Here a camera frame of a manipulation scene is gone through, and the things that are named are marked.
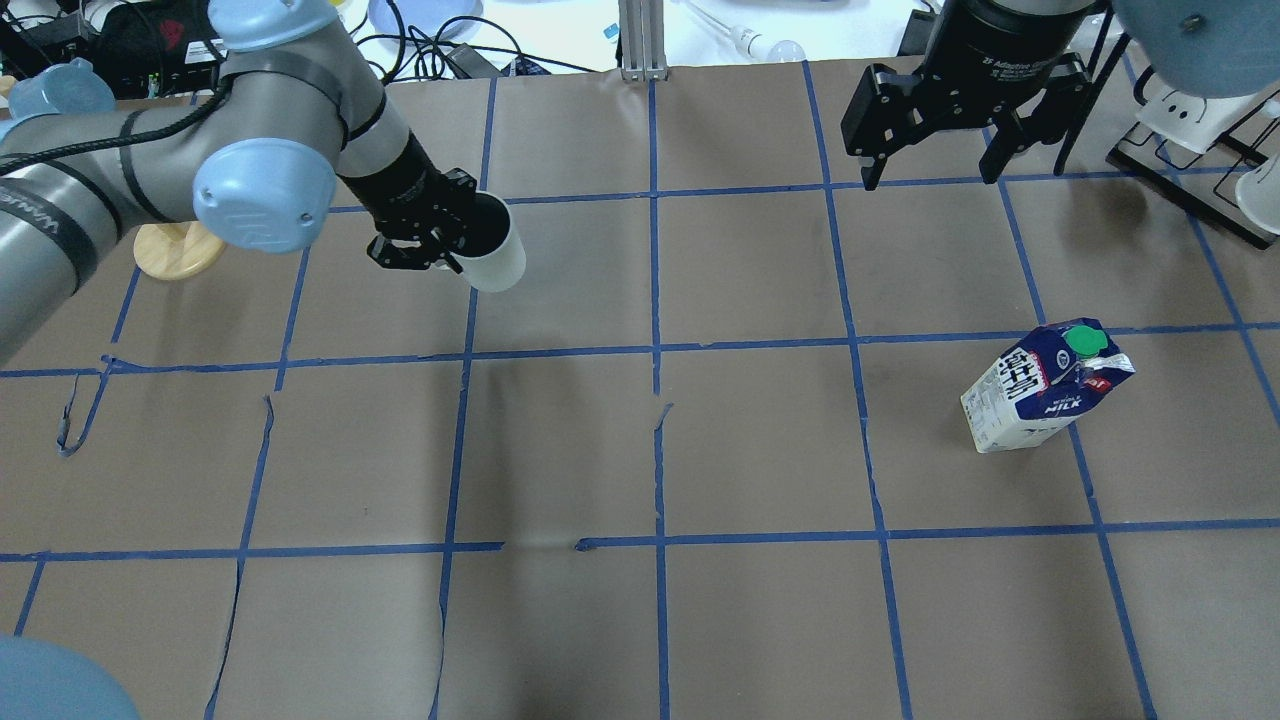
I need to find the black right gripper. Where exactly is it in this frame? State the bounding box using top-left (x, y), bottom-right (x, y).
top-left (840, 1), bottom-right (1093, 191)

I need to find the aluminium frame post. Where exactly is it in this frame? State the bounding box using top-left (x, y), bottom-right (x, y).
top-left (618, 0), bottom-right (669, 82)

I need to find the blue white milk carton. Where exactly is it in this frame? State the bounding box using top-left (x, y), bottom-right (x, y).
top-left (960, 316), bottom-right (1137, 454)

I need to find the blue plate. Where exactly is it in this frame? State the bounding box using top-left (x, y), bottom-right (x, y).
top-left (367, 0), bottom-right (483, 36)

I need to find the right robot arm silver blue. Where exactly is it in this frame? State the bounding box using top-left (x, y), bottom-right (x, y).
top-left (840, 1), bottom-right (1279, 191)

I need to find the white cup on rack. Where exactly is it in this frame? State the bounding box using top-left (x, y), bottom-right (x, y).
top-left (1135, 90), bottom-right (1236, 155)

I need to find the black computer box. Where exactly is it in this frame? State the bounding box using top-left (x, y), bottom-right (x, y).
top-left (90, 1), bottom-right (227, 100)

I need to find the white grey mug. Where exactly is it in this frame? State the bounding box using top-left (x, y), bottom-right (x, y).
top-left (449, 192), bottom-right (527, 293)

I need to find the blue mug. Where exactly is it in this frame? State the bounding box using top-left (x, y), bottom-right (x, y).
top-left (8, 58), bottom-right (116, 126)

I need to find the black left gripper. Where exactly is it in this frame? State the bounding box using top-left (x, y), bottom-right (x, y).
top-left (349, 168), bottom-right (492, 273)

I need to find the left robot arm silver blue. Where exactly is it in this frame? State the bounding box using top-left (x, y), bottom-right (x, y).
top-left (1, 1), bottom-right (526, 360)

